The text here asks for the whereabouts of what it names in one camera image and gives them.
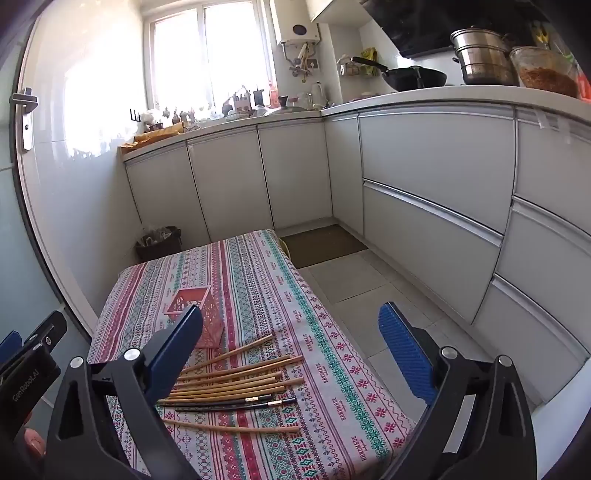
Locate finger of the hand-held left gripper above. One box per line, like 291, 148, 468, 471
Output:
23, 310, 68, 356
0, 330, 24, 367

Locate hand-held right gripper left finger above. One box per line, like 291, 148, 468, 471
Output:
44, 305, 204, 480

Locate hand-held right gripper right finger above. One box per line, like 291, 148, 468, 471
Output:
378, 302, 539, 480

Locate pink perforated chopstick holder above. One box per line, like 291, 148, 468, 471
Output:
164, 286, 225, 349

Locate black chopstick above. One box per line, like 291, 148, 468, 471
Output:
157, 394, 274, 407
174, 398, 298, 412

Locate set of wooden chopsticks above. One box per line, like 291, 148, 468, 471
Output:
157, 335, 305, 435

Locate person's left hand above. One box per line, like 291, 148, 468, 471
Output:
21, 411, 47, 462

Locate brown trash bin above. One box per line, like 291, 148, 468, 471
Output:
135, 225, 183, 263

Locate patterned striped tablecloth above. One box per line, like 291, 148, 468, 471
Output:
87, 228, 419, 480

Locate brown floor mat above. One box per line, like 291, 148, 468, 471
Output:
279, 224, 369, 269

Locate white kitchen base cabinets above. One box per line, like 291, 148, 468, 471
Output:
122, 104, 591, 407

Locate brown paper package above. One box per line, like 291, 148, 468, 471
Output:
121, 124, 188, 151

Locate black wok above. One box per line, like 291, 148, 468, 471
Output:
351, 56, 448, 92

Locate kitchen window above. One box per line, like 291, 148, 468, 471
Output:
143, 0, 278, 116

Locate stainless steel pot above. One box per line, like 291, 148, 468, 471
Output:
450, 28, 520, 86

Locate water heater pipes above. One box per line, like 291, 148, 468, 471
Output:
284, 44, 319, 84

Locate glass jar of dried food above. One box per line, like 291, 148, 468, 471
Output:
509, 45, 580, 99

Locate black range hood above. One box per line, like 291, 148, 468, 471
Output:
360, 0, 555, 58

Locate white water heater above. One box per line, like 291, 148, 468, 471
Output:
270, 0, 321, 46

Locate white upper cabinet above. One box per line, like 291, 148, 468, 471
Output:
307, 0, 370, 24

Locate metal door handle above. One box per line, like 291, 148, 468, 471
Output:
10, 88, 38, 151

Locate wall rack with metal bowl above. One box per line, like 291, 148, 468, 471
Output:
339, 55, 365, 77

